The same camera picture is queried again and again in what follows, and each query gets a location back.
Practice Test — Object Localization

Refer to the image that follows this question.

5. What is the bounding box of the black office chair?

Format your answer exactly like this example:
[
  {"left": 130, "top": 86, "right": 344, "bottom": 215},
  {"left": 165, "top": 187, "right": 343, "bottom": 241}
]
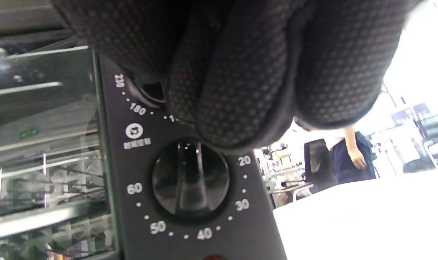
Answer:
[{"left": 304, "top": 138, "right": 338, "bottom": 194}]

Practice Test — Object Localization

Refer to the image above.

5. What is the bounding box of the person's right hand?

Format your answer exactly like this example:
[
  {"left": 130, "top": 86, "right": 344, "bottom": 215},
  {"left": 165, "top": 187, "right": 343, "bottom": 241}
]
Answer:
[{"left": 51, "top": 0, "right": 427, "bottom": 151}]

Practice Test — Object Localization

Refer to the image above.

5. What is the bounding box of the red toaster oven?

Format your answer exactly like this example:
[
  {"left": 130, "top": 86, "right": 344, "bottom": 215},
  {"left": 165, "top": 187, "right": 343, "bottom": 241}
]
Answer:
[{"left": 0, "top": 0, "right": 288, "bottom": 260}]

